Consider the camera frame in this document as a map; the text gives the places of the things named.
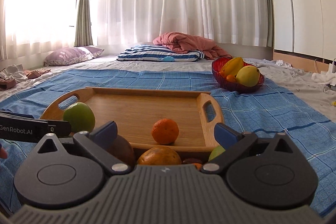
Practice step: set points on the blue white striped pillow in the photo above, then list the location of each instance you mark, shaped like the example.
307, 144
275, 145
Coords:
158, 53

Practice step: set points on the red jujube date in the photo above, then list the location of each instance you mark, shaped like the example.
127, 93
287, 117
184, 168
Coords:
196, 162

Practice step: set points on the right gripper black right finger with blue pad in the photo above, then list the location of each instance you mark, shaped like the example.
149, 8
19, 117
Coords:
270, 173

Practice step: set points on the yellow starfruit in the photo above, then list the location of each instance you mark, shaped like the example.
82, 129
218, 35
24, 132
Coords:
232, 67

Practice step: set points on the purple pillow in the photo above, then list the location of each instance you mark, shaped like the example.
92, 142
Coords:
72, 55

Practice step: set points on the large brownish orange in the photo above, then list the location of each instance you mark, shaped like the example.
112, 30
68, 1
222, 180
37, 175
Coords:
159, 155

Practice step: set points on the crumpled clothes at left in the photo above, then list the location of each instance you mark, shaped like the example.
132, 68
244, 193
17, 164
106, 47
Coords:
14, 74

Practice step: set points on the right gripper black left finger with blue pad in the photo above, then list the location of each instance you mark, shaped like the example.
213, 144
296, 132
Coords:
64, 172

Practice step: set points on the red glass fruit bowl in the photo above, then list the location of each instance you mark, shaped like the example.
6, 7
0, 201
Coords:
223, 83

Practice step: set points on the pink folded blanket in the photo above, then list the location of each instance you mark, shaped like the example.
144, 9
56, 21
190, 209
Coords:
182, 43

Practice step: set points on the small orange in bowl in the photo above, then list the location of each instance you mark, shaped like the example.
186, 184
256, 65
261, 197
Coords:
231, 78

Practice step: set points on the blue checked cloth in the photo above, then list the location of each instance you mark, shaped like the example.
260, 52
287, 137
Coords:
270, 110

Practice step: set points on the dark purple passion fruit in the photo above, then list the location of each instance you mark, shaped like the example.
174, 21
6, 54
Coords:
122, 150

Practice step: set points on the wooden serving tray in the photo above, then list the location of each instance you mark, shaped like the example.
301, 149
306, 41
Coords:
135, 111

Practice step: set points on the green apple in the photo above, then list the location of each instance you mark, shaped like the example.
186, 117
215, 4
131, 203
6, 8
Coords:
216, 152
80, 116

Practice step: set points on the grey bed sheet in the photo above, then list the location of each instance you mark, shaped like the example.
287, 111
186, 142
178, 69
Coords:
318, 96

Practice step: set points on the white wardrobe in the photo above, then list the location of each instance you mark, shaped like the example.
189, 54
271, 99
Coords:
305, 26

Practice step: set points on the orange tangerine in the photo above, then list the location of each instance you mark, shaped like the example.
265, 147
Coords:
165, 131

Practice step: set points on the yellow mango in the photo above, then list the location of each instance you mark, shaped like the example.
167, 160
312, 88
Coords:
248, 76

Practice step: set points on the green drape curtain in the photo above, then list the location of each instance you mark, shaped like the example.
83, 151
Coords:
83, 33

